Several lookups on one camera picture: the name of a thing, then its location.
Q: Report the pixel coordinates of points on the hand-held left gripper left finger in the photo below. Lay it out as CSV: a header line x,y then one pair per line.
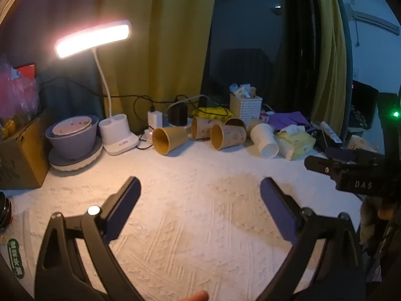
x,y
124,205

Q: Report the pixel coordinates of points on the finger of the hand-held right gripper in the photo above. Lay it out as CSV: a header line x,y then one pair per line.
x,y
321,165
347,154

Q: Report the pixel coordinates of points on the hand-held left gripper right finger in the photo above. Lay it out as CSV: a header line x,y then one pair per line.
x,y
278,208

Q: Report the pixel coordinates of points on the white paper cup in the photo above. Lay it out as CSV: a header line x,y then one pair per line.
x,y
265,140

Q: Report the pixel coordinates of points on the plain brown paper cup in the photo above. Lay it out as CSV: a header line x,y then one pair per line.
x,y
168,140

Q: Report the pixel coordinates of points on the printed brown paper cup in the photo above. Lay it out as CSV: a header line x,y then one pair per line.
x,y
202,127
228,136
235,122

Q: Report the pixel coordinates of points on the person's right hand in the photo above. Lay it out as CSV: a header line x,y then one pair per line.
x,y
384,209

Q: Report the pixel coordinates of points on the person's left hand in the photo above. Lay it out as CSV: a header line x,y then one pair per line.
x,y
195,296

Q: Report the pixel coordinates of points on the white tube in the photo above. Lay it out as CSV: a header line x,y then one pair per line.
x,y
330,132

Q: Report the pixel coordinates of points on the yellow tissue pack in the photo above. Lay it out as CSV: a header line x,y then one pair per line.
x,y
296,145

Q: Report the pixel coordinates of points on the black laptop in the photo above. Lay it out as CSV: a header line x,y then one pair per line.
x,y
363,105

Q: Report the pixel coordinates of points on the purple cloth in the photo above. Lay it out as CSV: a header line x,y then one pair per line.
x,y
288,119

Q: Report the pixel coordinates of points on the white round plate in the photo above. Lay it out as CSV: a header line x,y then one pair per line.
x,y
75,160

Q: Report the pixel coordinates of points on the white embossed table cloth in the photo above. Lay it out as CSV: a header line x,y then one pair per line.
x,y
194,213

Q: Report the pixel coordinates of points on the white desk lamp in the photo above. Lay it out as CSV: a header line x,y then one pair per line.
x,y
117,134

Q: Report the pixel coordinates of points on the white charger plug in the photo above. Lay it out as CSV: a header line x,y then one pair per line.
x,y
155,119

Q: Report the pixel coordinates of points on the white woven basket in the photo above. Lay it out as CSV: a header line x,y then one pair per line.
x,y
246,108

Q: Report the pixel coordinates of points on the beige shallow dish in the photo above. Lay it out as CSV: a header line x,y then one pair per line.
x,y
72,126

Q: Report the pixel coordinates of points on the yellow curtain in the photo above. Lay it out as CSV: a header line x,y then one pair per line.
x,y
330,53
156,40

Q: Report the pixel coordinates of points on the black power adapter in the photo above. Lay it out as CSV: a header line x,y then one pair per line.
x,y
178,115

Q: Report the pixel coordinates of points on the brown cardboard box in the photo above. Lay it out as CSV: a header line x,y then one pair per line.
x,y
22,158

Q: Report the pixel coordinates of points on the yellow snack packet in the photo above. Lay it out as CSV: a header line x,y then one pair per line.
x,y
213,111

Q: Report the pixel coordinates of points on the black bowl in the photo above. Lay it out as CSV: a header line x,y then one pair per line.
x,y
4,210

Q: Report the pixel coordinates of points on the white air conditioner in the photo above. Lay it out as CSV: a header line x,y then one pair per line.
x,y
376,22

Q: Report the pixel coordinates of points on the purple plastic bag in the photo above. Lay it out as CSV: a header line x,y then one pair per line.
x,y
17,92

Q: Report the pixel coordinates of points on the red box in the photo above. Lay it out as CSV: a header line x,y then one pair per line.
x,y
25,70

